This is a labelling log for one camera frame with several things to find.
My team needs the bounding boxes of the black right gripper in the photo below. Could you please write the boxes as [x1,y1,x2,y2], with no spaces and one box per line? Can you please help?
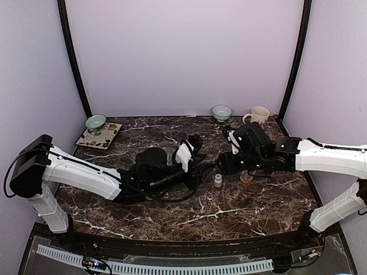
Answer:
[216,150,267,175]

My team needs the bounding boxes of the white pill bottle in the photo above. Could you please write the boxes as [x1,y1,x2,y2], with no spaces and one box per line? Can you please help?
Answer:
[214,174,222,188]

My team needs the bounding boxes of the orange pill bottle grey cap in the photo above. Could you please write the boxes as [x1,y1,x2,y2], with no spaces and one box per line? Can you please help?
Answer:
[240,170,253,184]

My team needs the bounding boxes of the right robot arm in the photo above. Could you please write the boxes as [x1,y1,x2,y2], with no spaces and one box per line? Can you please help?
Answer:
[216,122,366,249]

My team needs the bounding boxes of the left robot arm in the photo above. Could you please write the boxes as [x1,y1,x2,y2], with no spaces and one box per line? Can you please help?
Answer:
[3,135,215,250]

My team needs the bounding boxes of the small teal patterned bowl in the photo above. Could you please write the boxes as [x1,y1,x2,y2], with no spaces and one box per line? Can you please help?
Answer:
[211,105,232,123]

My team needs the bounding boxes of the cream ceramic mug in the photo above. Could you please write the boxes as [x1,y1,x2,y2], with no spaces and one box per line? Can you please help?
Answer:
[242,106,270,126]

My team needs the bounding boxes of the square floral ceramic plate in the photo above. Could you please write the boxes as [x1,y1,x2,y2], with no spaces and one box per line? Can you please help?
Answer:
[76,123,123,150]

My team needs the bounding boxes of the teal bowl on plate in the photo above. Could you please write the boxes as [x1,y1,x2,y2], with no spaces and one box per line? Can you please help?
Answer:
[85,114,107,132]

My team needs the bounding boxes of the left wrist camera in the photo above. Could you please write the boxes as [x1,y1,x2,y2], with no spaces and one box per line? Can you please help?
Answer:
[172,134,203,173]

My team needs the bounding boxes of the white slotted cable duct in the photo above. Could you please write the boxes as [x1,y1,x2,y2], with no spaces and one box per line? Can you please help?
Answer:
[36,245,274,274]

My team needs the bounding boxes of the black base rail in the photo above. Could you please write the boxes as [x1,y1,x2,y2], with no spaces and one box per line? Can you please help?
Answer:
[26,213,339,257]

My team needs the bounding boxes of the black right frame post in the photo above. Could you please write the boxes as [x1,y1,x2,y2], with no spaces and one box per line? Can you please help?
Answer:
[278,0,312,122]

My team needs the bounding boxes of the black frame post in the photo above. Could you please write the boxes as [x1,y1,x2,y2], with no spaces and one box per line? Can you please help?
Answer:
[57,0,92,118]
[278,0,312,122]

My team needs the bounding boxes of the black left frame post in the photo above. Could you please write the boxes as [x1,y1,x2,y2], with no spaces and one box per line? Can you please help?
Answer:
[57,0,92,118]

